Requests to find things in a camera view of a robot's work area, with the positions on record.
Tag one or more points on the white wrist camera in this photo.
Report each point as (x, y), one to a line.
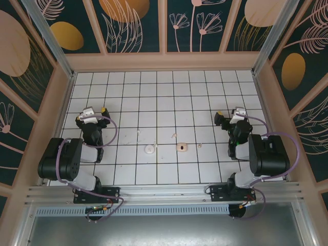
(88, 112)
(238, 114)

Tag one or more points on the aluminium frame post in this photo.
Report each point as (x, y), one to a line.
(270, 38)
(55, 43)

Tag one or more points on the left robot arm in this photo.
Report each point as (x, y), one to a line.
(56, 159)

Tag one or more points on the grey metal sheet panel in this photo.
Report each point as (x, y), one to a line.
(164, 230)

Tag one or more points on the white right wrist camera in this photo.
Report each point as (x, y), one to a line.
(238, 114)

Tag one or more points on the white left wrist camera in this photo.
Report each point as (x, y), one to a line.
(88, 112)

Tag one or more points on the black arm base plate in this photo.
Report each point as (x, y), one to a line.
(112, 193)
(217, 193)

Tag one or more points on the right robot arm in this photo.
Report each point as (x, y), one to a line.
(269, 159)

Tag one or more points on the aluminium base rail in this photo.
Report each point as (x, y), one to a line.
(164, 191)

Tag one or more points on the small green circuit board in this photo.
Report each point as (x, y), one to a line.
(96, 208)

